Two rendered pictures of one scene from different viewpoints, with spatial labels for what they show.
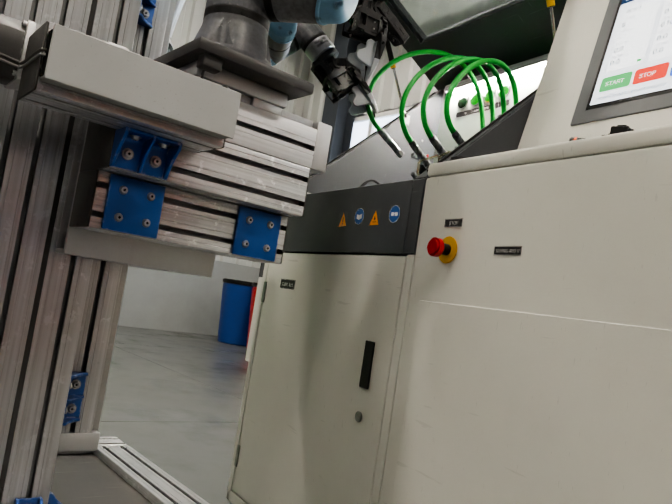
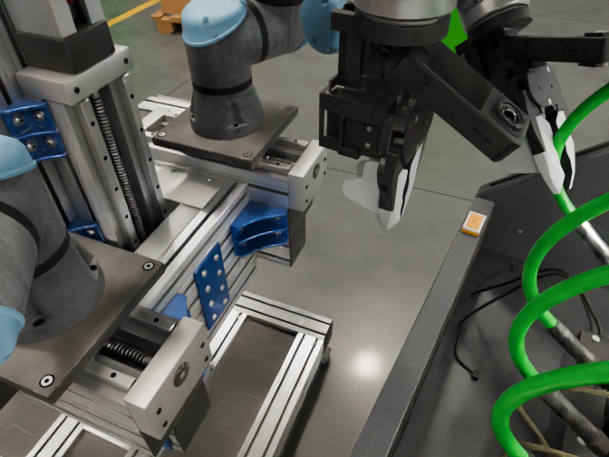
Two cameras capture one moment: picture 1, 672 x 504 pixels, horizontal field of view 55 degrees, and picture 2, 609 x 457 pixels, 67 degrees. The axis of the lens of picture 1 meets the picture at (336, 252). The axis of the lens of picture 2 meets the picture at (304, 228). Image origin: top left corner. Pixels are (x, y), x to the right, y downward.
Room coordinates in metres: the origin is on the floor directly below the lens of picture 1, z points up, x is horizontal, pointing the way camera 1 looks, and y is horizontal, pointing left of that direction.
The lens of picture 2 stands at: (1.22, -0.28, 1.52)
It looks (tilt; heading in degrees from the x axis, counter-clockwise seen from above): 43 degrees down; 61
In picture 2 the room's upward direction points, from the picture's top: 1 degrees counter-clockwise
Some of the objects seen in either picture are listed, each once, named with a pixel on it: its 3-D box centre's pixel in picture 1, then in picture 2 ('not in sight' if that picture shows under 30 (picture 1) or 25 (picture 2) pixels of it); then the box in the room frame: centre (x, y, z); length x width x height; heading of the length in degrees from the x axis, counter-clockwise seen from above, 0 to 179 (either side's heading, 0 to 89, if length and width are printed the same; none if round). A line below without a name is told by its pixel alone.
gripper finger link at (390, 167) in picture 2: (377, 41); (392, 166); (1.45, -0.02, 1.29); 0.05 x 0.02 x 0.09; 31
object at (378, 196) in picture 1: (338, 222); (426, 341); (1.60, 0.00, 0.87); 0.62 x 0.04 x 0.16; 31
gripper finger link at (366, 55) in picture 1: (366, 58); (370, 195); (1.44, 0.00, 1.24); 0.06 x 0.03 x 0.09; 121
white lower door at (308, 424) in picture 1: (306, 391); not in sight; (1.59, 0.02, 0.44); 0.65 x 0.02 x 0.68; 31
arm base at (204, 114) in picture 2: not in sight; (225, 98); (1.49, 0.55, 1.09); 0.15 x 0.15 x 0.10
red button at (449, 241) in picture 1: (440, 248); not in sight; (1.19, -0.19, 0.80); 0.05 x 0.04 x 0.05; 31
